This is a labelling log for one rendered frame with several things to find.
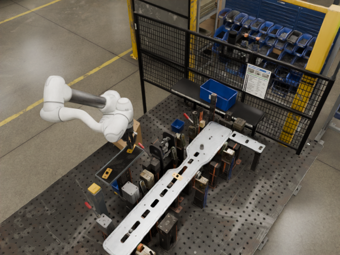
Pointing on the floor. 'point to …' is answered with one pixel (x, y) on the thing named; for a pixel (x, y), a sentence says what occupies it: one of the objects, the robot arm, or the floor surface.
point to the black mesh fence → (226, 74)
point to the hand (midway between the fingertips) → (130, 144)
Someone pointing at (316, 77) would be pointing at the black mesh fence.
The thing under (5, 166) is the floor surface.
